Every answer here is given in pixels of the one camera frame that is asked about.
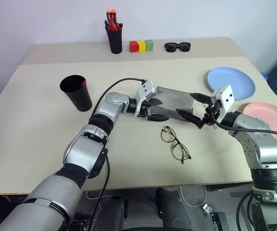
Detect black looped cable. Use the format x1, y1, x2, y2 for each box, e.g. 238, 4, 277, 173
236, 191, 257, 231

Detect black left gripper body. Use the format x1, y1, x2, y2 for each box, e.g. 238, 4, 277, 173
139, 98, 155, 118

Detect wide black cup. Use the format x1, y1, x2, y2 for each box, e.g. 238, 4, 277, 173
59, 75, 93, 113

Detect tall black pen cup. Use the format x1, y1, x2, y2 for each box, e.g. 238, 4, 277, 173
105, 26, 124, 54

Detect black sunglasses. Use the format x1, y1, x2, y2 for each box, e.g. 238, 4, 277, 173
164, 42, 191, 53

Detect red cube block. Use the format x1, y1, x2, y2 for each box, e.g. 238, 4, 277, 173
129, 40, 139, 53

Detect blue plate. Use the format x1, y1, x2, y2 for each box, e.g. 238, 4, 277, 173
207, 67, 256, 101

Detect dark rounded shape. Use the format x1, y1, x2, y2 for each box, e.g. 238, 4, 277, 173
155, 187, 195, 231
96, 195, 129, 231

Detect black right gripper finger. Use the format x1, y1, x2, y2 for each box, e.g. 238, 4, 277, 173
189, 92, 212, 104
175, 108, 203, 129

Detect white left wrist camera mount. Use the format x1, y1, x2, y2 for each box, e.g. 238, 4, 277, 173
133, 80, 157, 118

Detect white floor cable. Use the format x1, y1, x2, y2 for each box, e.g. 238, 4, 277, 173
179, 184, 208, 207
86, 191, 103, 201

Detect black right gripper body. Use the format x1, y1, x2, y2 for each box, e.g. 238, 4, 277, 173
200, 101, 222, 128

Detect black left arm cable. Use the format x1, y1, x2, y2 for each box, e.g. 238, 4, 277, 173
87, 77, 146, 231

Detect black flat base plate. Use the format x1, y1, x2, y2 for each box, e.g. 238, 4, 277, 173
210, 211, 230, 231

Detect grey glasses case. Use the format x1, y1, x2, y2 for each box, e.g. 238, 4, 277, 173
150, 85, 208, 121

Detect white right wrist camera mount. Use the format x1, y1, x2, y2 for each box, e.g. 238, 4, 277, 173
210, 84, 235, 129

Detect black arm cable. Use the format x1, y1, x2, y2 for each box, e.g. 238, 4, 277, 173
87, 77, 146, 231
207, 112, 277, 174

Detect small metal bracket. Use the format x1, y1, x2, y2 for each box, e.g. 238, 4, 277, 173
202, 204, 214, 217

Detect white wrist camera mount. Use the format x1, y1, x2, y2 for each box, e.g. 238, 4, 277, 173
210, 84, 235, 129
133, 80, 157, 118

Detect yellow cube block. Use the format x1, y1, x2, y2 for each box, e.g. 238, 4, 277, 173
137, 40, 147, 53

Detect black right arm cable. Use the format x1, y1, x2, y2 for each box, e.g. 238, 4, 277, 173
207, 112, 277, 174

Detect tortoiseshell eyeglasses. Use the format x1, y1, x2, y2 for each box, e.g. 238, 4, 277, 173
160, 125, 192, 165

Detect pink plate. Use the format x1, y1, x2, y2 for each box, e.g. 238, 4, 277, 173
243, 102, 277, 149

